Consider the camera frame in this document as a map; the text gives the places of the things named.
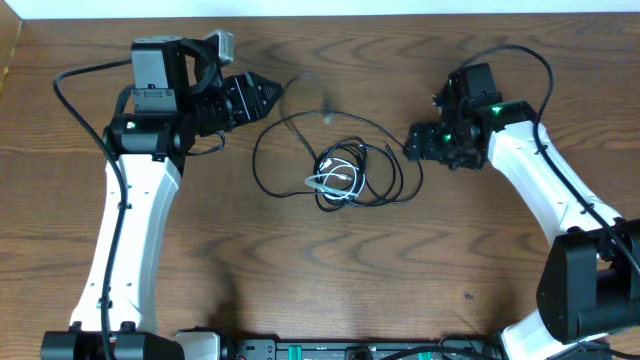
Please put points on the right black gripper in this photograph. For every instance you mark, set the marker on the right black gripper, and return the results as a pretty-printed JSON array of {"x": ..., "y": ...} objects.
[{"x": 422, "y": 142}]

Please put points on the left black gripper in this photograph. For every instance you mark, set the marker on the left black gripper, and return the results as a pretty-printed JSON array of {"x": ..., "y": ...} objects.
[{"x": 249, "y": 89}]

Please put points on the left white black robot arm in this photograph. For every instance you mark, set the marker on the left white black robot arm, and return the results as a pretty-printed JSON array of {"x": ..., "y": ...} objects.
[{"x": 178, "y": 94}]

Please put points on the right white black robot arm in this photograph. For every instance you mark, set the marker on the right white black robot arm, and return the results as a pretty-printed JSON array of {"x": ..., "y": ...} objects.
[{"x": 589, "y": 287}]

